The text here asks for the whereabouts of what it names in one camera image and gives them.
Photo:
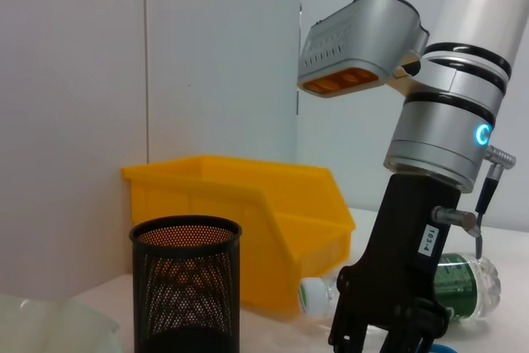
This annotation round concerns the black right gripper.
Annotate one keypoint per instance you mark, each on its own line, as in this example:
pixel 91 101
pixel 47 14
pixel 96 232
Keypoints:
pixel 405 225

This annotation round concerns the clear green-label water bottle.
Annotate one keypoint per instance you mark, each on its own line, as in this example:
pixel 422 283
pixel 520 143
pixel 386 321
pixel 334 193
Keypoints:
pixel 467 287

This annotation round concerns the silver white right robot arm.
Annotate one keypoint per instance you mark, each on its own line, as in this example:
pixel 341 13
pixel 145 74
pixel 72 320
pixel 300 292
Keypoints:
pixel 454 80

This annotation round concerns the blue scissors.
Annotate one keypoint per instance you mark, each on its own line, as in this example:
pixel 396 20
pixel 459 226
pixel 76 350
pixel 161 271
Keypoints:
pixel 442 349

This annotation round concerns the black mesh pen holder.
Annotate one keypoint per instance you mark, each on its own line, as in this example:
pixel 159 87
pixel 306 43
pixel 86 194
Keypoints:
pixel 186 287

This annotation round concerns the green glass fruit plate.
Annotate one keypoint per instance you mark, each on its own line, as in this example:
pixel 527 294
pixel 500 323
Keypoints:
pixel 49 328

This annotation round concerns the yellow plastic bin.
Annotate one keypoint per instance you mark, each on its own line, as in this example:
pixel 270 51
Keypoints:
pixel 264 212

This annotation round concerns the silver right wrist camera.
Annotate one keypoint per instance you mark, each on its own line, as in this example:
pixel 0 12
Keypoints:
pixel 363 43

